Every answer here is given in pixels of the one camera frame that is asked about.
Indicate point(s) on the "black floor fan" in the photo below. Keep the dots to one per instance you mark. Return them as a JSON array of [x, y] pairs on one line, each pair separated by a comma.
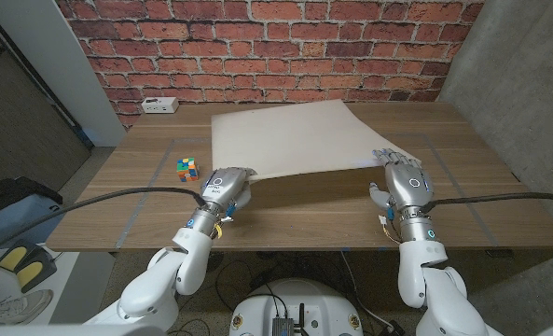
[[205, 261]]

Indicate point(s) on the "red brick print backdrop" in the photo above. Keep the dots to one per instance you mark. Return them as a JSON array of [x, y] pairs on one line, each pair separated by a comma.
[[257, 46]]

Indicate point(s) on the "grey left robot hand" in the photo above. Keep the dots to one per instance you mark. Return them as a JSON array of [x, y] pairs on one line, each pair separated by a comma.
[[222, 186]]

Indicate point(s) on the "white table leg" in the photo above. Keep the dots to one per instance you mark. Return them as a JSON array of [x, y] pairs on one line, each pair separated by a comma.
[[173, 284]]

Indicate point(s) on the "small grey electronics box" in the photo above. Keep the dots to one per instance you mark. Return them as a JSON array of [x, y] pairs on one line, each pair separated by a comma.
[[283, 326]]

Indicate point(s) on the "beige cloth sheet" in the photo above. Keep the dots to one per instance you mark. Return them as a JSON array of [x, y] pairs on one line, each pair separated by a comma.
[[294, 135]]

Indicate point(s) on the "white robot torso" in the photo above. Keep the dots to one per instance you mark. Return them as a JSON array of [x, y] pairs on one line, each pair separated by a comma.
[[304, 298]]

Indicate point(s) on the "black cloth bundle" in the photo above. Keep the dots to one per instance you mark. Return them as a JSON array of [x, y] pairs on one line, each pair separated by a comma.
[[5, 191]]

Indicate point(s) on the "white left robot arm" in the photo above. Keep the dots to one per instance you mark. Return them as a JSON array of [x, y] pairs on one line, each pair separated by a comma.
[[187, 261]]

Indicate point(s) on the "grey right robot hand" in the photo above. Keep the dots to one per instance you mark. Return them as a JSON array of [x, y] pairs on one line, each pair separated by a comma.
[[409, 182]]

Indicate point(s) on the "blue storage container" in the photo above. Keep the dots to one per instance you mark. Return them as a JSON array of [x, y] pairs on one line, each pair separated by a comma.
[[5, 219]]

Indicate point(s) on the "black floor plug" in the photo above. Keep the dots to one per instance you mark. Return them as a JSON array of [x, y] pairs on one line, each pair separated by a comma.
[[392, 328]]

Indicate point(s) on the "white power strip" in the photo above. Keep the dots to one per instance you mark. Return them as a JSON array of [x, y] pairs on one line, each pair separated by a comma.
[[159, 105]]

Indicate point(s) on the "grey table leg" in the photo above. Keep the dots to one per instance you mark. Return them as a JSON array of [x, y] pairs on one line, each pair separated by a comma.
[[416, 280]]

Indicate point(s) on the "yellow black foot pedal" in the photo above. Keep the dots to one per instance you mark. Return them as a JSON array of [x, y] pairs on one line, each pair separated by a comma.
[[12, 257], [30, 275]]

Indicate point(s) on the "multicolour lego cube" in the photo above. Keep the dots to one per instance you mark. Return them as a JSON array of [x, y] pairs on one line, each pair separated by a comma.
[[187, 169]]

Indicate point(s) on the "white sneaker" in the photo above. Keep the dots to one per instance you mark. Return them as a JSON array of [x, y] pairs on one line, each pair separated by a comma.
[[22, 308]]

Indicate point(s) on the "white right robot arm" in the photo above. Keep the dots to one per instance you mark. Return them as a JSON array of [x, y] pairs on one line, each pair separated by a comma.
[[420, 275]]

